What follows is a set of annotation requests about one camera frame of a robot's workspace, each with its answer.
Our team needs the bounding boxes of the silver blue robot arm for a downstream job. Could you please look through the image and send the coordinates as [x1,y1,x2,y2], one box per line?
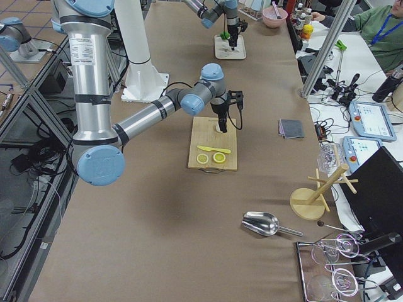
[184,0,247,50]
[52,1,243,186]

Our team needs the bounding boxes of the cream plastic tray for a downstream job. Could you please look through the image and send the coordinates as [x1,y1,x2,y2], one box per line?
[214,35,246,60]

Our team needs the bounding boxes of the lemon half near knife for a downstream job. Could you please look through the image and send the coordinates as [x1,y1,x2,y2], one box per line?
[213,152,227,164]

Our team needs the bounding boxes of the bamboo cutting board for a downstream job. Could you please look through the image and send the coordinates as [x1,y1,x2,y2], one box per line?
[188,116,237,171]

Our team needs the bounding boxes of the clear plastic container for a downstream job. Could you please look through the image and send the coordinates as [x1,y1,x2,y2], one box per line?
[317,143,344,174]

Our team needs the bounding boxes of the black water bottle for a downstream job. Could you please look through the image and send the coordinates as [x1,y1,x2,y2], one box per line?
[372,69,402,103]

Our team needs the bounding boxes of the lower teach pendant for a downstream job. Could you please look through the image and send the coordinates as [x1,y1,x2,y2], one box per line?
[342,136,383,173]

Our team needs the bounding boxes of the teach pendant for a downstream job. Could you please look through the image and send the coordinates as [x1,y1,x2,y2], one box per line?
[342,136,383,173]
[348,101,397,142]

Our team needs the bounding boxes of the yellow plastic knife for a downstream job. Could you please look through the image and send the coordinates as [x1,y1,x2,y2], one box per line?
[196,145,231,154]

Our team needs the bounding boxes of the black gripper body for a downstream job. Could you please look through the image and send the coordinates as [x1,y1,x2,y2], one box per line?
[227,18,247,40]
[210,91,244,119]

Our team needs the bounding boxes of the pink bowl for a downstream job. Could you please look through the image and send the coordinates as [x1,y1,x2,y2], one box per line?
[262,7,288,28]

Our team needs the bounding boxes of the green lime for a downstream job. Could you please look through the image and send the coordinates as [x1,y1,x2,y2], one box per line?
[220,31,230,40]

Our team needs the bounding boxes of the aluminium frame post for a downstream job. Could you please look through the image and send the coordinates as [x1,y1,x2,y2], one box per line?
[300,0,356,99]

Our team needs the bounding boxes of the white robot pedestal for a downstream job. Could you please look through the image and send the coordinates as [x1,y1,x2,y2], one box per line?
[115,0,169,103]

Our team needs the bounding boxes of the person in green sweater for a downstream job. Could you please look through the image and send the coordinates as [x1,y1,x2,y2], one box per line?
[310,4,403,73]

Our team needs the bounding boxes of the upper teach pendant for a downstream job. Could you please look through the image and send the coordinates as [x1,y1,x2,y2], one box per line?
[348,101,397,142]

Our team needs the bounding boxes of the white steamed bun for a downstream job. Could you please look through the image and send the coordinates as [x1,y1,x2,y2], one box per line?
[215,124,222,133]

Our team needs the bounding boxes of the grey purple folded cloth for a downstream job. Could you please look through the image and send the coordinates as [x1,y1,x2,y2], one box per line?
[278,119,305,139]

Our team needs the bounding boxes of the black monitor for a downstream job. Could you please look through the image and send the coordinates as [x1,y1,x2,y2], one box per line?
[341,147,402,238]

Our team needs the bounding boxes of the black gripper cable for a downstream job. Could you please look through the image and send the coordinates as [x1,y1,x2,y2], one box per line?
[225,103,244,131]

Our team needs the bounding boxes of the wooden mug tree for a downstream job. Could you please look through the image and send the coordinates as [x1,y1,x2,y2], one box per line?
[290,164,359,221]

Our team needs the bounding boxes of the wire glass rack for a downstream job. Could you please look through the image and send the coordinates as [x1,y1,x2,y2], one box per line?
[295,233,378,301]

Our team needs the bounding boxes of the metal scoop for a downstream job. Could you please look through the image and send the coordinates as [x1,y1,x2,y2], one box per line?
[242,211,304,237]

